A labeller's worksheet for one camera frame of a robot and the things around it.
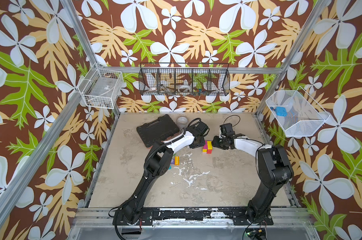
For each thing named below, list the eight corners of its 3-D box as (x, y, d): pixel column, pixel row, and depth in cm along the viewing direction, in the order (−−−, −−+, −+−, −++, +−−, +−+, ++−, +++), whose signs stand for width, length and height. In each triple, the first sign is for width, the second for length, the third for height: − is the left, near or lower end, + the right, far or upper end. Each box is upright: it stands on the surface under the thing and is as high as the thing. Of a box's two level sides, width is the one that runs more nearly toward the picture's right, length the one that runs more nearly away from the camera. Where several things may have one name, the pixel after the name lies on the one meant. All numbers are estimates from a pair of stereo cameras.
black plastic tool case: (146, 148, 101) (145, 144, 97) (137, 131, 111) (135, 126, 107) (179, 133, 110) (179, 128, 106) (168, 118, 119) (168, 113, 115)
